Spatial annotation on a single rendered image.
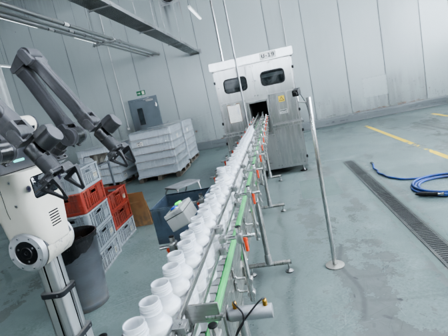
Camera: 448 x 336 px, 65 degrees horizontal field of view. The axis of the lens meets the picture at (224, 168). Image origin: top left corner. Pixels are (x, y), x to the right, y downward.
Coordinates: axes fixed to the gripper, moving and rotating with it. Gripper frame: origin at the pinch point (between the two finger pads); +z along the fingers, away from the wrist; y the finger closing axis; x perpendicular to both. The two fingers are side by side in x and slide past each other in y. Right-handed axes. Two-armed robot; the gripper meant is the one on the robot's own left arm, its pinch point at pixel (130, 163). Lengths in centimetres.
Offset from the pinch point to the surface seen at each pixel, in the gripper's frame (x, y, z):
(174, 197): 24, 70, 30
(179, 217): -10.1, -28.0, 29.3
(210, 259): -23, -63, 39
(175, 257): -25, -80, 29
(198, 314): -24, -88, 39
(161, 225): 29, 39, 35
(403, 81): -405, 991, 309
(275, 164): -3, 459, 135
